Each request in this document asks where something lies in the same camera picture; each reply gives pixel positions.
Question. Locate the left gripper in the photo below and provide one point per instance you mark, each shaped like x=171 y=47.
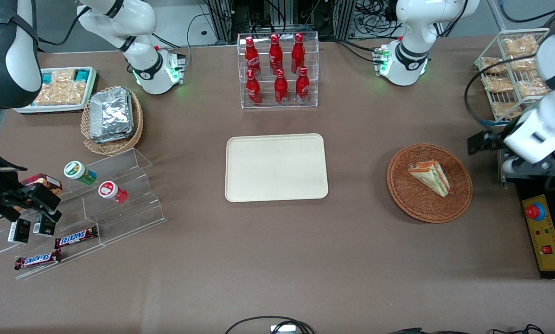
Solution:
x=490 y=139

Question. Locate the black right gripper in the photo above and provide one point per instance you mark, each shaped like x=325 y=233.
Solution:
x=0 y=185

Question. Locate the triangle sandwich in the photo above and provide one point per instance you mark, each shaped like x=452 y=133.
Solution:
x=430 y=178

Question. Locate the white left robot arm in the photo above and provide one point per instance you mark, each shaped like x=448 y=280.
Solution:
x=411 y=28

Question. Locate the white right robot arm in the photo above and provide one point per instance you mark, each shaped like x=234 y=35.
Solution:
x=115 y=18

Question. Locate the round brown wicker basket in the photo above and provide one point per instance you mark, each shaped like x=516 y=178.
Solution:
x=411 y=199

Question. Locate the oval tan wicker basket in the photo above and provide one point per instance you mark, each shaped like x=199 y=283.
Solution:
x=112 y=147

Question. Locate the white rectangular snack tray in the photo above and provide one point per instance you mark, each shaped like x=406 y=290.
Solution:
x=27 y=109

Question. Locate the beige plastic tray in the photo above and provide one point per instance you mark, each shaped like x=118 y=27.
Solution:
x=276 y=168

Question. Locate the small black box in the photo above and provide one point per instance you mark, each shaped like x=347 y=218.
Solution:
x=19 y=231
x=44 y=226

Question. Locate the brown chocolate box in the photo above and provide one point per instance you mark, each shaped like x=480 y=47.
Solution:
x=45 y=182

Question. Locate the clear bagged bread packet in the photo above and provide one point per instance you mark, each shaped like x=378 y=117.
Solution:
x=491 y=64
x=519 y=46
x=507 y=110
x=532 y=87
x=523 y=65
x=498 y=84

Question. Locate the Snickers chocolate bar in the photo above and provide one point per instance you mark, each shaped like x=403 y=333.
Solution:
x=75 y=237
x=37 y=260

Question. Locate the green can white lid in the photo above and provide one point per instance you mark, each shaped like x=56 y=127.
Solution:
x=78 y=171

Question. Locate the red can white lid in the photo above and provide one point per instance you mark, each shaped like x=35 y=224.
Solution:
x=110 y=191

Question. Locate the red emergency stop button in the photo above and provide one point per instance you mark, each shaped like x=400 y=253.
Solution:
x=535 y=211

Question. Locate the clear acrylic stepped stand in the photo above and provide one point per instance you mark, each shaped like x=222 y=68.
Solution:
x=129 y=208

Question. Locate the beige cracker pack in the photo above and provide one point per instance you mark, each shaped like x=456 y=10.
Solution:
x=61 y=94
x=64 y=76

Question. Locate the silver foil packet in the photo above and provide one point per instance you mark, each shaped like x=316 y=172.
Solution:
x=111 y=113

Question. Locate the black yellow control box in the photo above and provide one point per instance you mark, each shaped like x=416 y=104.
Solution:
x=548 y=260

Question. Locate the teal snack pack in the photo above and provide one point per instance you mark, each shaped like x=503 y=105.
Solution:
x=82 y=75
x=47 y=77

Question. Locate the clear acrylic bottle rack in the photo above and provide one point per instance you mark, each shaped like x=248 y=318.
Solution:
x=312 y=69

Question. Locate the red cola bottle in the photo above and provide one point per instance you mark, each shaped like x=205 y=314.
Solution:
x=281 y=88
x=302 y=86
x=253 y=88
x=298 y=53
x=252 y=58
x=275 y=54

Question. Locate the metal equipment rack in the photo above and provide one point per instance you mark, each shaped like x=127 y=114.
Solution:
x=282 y=14

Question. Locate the small metal bracket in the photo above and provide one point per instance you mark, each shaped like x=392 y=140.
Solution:
x=283 y=329

